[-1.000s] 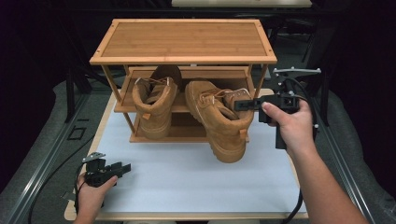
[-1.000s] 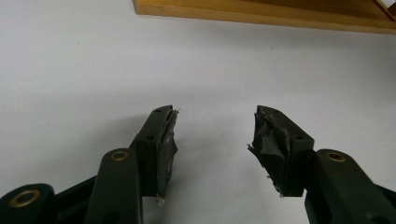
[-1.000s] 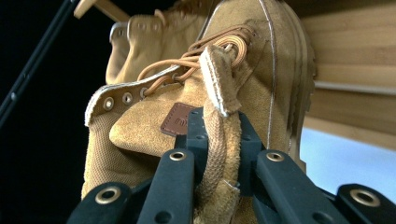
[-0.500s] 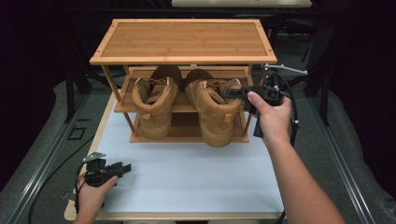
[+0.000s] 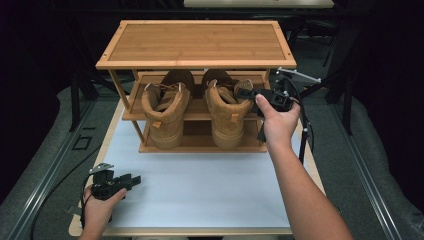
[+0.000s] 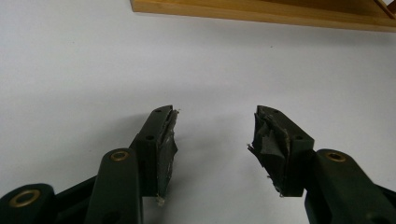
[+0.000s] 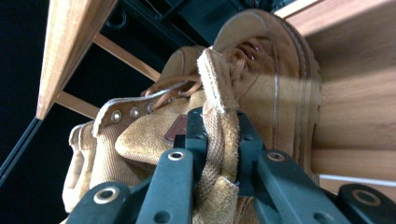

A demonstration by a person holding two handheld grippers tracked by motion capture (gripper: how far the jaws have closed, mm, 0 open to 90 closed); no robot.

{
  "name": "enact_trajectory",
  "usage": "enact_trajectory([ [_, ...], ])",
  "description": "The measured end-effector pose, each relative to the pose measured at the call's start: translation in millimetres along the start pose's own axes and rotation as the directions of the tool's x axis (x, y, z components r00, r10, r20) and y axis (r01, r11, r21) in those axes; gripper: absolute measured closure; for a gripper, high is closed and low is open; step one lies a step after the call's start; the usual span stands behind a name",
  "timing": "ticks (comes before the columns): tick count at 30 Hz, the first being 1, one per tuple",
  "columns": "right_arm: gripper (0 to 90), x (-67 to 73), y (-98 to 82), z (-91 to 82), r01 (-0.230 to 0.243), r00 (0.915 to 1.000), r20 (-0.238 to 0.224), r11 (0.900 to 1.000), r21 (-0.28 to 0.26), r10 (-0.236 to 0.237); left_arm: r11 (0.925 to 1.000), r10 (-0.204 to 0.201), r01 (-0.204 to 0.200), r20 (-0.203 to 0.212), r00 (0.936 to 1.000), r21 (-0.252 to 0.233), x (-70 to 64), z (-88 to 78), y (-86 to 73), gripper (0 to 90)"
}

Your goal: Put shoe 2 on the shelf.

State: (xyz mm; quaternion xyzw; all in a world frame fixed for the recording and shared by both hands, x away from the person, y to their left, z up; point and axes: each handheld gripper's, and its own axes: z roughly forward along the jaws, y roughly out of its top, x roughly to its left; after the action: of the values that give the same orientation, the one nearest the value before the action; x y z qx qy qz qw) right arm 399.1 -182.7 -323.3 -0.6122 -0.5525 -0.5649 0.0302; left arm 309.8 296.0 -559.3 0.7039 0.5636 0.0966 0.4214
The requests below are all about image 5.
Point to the tan suede lace-up boot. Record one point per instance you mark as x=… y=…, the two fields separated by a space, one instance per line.
x=166 y=116
x=226 y=123

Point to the aluminium floor rail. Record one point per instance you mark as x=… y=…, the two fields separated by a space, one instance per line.
x=43 y=186
x=363 y=173

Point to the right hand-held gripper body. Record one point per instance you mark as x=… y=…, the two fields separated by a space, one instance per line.
x=281 y=100

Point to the wooden three-tier shoe rack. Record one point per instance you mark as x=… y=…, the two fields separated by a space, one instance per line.
x=200 y=43

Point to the black metal stand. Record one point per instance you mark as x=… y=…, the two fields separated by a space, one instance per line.
x=346 y=100
x=75 y=100

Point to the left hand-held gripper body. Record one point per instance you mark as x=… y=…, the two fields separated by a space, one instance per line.
x=104 y=188

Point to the person's right hand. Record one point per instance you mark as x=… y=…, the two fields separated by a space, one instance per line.
x=280 y=128

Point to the white table mat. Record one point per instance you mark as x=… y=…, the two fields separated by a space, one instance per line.
x=200 y=186

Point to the person's left hand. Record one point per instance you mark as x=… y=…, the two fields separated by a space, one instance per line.
x=98 y=210

